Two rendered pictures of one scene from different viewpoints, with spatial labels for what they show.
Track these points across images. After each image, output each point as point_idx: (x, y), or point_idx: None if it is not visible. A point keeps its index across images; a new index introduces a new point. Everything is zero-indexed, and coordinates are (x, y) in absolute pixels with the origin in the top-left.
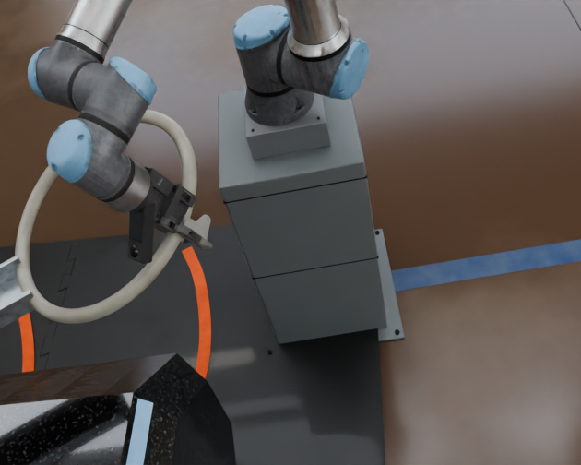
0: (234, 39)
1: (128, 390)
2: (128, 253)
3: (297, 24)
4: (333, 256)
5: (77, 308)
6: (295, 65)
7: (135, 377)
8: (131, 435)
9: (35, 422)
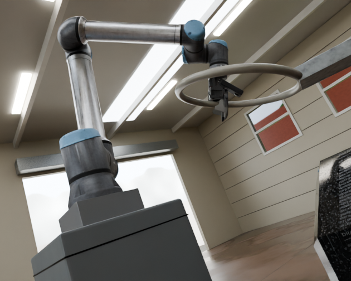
0: (92, 131)
1: (323, 163)
2: (241, 90)
3: (103, 127)
4: None
5: (280, 93)
6: (108, 151)
7: (328, 182)
8: None
9: None
